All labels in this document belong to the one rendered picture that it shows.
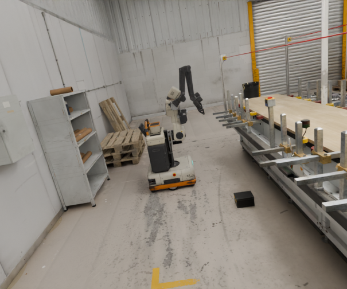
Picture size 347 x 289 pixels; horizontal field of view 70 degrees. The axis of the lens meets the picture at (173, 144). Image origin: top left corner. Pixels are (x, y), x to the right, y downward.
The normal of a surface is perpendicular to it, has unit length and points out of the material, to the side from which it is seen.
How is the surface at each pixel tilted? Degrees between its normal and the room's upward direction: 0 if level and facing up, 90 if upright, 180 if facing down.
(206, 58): 90
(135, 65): 90
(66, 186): 90
